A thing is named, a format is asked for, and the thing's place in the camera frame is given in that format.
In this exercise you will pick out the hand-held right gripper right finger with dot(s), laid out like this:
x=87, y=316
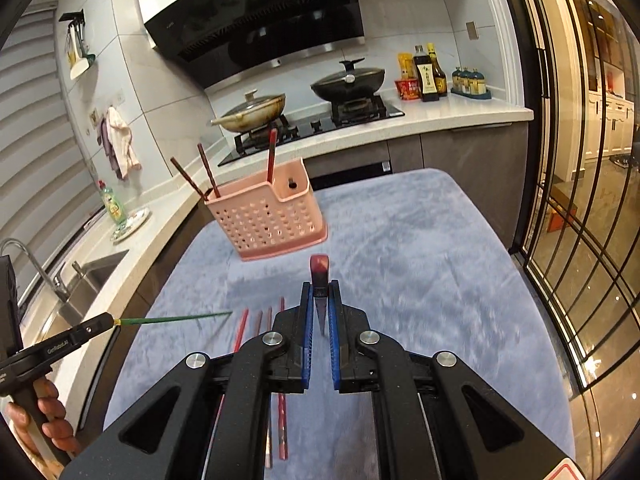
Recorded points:
x=336, y=340

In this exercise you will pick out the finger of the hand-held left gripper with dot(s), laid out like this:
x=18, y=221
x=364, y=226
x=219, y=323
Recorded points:
x=95, y=327

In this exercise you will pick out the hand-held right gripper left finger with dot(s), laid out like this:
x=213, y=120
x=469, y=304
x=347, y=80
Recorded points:
x=306, y=335

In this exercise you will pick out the green chopstick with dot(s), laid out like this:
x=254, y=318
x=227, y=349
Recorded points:
x=175, y=316

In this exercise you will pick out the pink perforated utensil basket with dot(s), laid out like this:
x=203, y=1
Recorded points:
x=270, y=220

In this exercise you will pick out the dark red chopstick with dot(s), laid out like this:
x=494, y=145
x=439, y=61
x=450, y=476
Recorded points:
x=207, y=170
x=189, y=177

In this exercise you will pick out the person's left hand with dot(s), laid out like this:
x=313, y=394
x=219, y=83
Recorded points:
x=52, y=402

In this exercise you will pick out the stainless steel sink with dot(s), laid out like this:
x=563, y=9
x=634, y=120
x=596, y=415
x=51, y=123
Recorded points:
x=90, y=280

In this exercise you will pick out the brown chopstick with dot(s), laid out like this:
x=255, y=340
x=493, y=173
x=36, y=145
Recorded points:
x=258, y=324
x=241, y=330

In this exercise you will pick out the sink soap dispenser pump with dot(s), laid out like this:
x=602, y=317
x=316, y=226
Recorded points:
x=78, y=269

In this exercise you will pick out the chrome faucet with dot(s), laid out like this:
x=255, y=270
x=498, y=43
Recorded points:
x=35, y=265

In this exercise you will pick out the white patterned plate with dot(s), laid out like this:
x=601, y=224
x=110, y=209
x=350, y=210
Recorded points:
x=131, y=224

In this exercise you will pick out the blue fleece blanket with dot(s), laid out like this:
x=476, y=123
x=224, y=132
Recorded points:
x=425, y=270

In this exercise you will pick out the green dish soap bottle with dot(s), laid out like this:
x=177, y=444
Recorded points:
x=114, y=205

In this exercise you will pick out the purple hanging cloth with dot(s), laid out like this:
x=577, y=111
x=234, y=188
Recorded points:
x=111, y=152

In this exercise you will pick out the white hanging cloth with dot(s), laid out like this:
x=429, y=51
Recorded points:
x=124, y=137

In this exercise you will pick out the black gas stove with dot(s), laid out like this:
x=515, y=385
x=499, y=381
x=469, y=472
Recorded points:
x=310, y=127

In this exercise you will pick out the window blinds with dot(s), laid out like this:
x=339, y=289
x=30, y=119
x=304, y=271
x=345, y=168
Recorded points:
x=45, y=125

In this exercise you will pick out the beige wok with lid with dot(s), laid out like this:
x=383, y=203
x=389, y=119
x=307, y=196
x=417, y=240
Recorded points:
x=255, y=110

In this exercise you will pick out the black wok with lid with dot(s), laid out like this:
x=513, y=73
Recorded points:
x=350, y=82

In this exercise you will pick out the red and yellow seasoning packets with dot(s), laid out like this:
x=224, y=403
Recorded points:
x=407, y=89

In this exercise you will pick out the black framed glass door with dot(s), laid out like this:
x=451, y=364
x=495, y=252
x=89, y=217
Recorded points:
x=565, y=210

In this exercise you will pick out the speckled white kitchen counter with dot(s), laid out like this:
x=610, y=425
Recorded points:
x=480, y=110

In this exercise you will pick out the dark sauce bottle yellow label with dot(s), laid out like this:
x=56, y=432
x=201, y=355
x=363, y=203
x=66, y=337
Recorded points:
x=427, y=80

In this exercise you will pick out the slim dark sauce bottle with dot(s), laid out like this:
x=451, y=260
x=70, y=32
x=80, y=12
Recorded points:
x=441, y=77

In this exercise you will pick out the yellow seasoning packet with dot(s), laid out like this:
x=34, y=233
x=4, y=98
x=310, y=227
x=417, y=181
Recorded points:
x=406, y=65

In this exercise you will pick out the spice jar rack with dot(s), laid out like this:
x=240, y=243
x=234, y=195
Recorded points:
x=471, y=84

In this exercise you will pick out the black range hood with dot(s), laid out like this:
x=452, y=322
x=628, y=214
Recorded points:
x=260, y=15

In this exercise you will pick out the white cabinet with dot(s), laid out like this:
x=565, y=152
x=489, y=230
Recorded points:
x=612, y=125

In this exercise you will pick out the wall hook rack with brushes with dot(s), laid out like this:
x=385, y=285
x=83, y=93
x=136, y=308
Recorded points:
x=77, y=45

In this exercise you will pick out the grey wall switch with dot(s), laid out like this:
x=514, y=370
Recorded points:
x=471, y=30

